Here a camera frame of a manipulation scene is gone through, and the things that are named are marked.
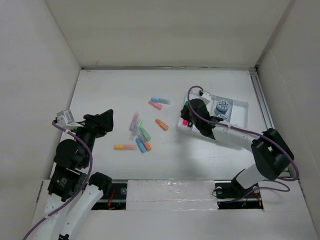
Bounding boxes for pink black highlighter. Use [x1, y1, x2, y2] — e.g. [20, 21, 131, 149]
[182, 119, 189, 126]

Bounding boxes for aluminium rail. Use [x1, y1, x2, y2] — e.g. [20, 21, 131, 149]
[249, 68, 275, 129]

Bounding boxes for yellow pink pastel highlighter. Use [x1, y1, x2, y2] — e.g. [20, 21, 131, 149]
[113, 144, 137, 151]

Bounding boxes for salmon orange pastel highlighter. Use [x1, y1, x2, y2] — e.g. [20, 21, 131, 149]
[155, 118, 169, 131]

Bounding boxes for dark green pastel highlighter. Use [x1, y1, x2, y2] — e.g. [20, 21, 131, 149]
[139, 127, 151, 142]

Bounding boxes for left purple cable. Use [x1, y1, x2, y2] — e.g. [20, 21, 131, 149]
[21, 121, 94, 240]

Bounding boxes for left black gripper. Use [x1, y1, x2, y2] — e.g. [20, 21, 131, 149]
[69, 108, 113, 166]

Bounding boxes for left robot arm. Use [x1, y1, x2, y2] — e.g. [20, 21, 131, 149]
[34, 109, 114, 240]

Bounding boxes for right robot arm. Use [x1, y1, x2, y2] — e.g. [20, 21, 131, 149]
[180, 98, 294, 202]

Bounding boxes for white organizer tray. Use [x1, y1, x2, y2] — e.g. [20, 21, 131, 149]
[175, 89, 250, 151]

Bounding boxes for light blue pastel highlighter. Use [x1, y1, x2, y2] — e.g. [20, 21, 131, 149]
[150, 97, 171, 105]

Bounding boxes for purple pastel highlighter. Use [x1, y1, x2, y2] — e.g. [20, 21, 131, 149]
[129, 111, 139, 132]

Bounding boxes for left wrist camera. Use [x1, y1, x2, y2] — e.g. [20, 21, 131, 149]
[56, 109, 75, 128]

